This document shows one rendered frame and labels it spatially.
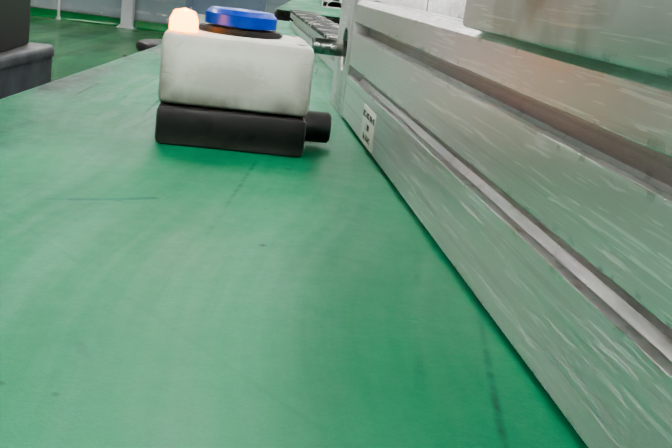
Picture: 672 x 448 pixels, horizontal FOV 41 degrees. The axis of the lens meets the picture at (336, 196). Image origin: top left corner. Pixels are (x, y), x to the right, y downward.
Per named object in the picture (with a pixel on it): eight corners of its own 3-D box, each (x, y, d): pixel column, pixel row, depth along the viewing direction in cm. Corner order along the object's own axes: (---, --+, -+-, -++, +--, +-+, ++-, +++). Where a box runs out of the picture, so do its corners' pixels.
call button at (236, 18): (204, 37, 53) (207, 2, 52) (272, 45, 53) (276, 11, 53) (202, 43, 49) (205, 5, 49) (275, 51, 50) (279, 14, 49)
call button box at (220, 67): (164, 119, 56) (173, 16, 54) (320, 136, 57) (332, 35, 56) (153, 143, 48) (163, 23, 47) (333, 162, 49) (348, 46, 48)
